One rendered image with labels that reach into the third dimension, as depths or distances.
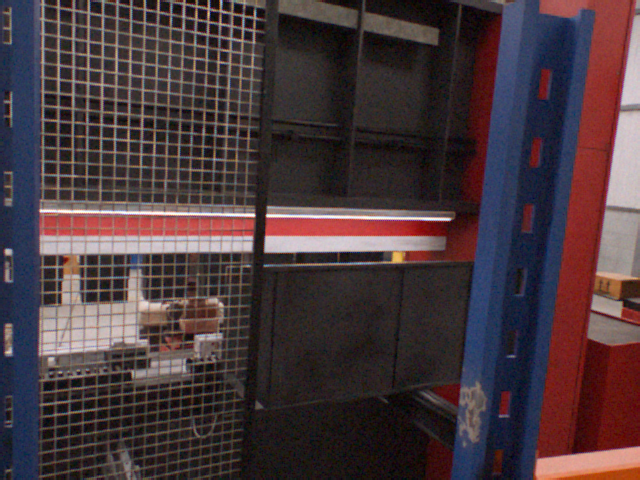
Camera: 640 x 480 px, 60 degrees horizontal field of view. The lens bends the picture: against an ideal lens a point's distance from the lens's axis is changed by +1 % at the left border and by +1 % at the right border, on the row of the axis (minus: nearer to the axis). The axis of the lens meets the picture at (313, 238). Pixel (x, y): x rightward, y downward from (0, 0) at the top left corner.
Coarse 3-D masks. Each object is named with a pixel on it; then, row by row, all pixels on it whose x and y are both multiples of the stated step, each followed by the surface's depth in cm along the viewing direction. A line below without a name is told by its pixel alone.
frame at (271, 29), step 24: (264, 24) 118; (264, 48) 118; (264, 72) 118; (264, 96) 119; (264, 120) 119; (264, 144) 120; (264, 168) 121; (264, 192) 122; (264, 216) 123; (264, 240) 124; (240, 456) 131
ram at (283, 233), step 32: (64, 224) 171; (96, 224) 176; (128, 224) 180; (160, 224) 185; (192, 224) 190; (224, 224) 195; (288, 224) 207; (320, 224) 213; (352, 224) 220; (384, 224) 227; (416, 224) 235
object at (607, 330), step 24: (600, 312) 275; (600, 336) 237; (624, 336) 240; (600, 360) 223; (624, 360) 224; (600, 384) 223; (624, 384) 226; (600, 408) 223; (624, 408) 229; (576, 432) 232; (600, 432) 224; (624, 432) 232
